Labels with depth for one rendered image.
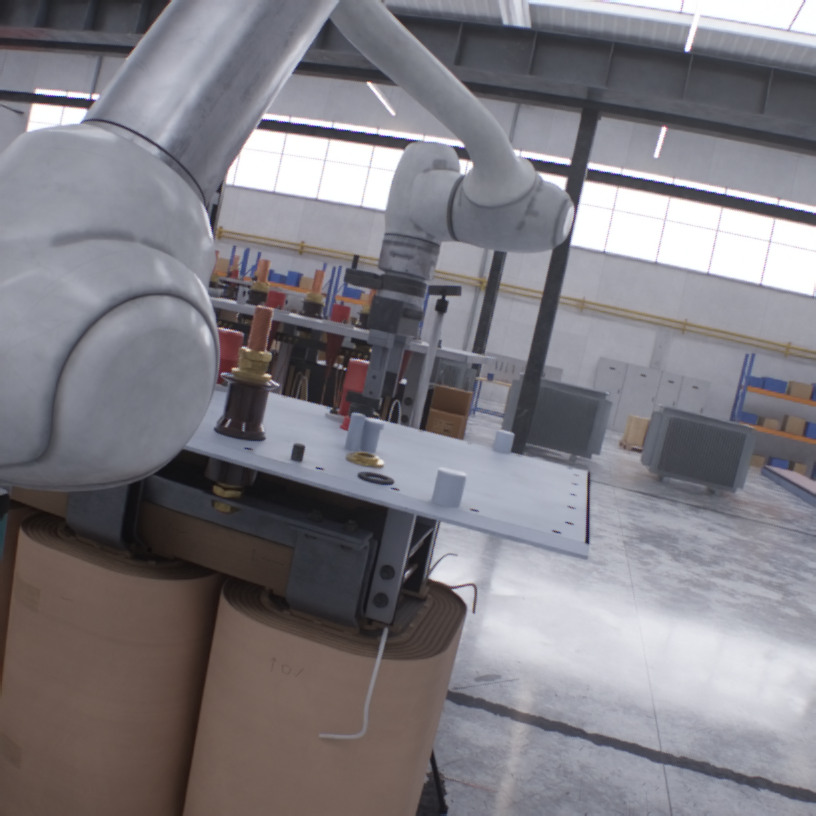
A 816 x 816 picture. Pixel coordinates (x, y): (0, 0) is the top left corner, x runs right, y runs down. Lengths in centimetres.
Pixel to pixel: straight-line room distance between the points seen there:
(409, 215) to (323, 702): 77
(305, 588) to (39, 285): 92
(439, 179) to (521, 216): 15
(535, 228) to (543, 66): 860
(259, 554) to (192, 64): 100
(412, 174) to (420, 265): 14
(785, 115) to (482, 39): 364
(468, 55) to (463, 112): 880
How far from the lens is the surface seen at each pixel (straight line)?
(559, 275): 952
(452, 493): 102
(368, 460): 118
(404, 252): 114
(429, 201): 113
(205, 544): 142
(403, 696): 127
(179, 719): 153
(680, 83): 958
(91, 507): 142
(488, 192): 105
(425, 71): 100
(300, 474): 105
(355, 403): 150
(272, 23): 57
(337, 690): 125
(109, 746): 152
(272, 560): 137
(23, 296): 40
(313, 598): 125
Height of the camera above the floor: 158
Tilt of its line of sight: 6 degrees down
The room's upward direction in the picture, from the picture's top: 12 degrees clockwise
